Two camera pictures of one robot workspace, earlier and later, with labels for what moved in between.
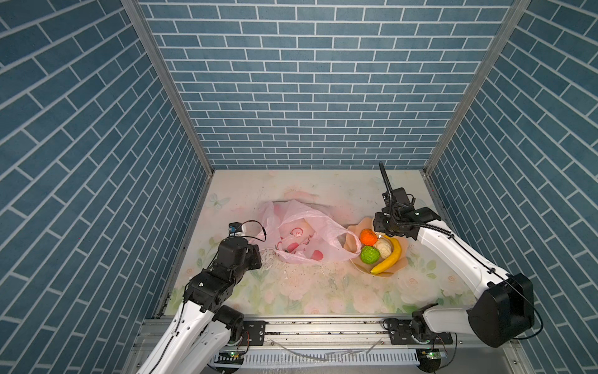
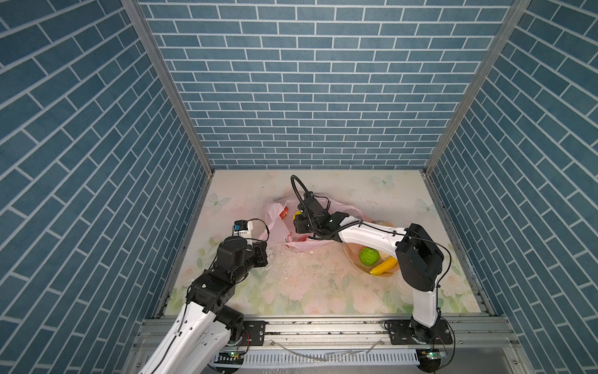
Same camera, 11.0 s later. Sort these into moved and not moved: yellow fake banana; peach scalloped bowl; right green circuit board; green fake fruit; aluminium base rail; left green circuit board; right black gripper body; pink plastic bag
Moved: peach scalloped bowl; right black gripper body; pink plastic bag
Not moved: green fake fruit; yellow fake banana; left green circuit board; aluminium base rail; right green circuit board
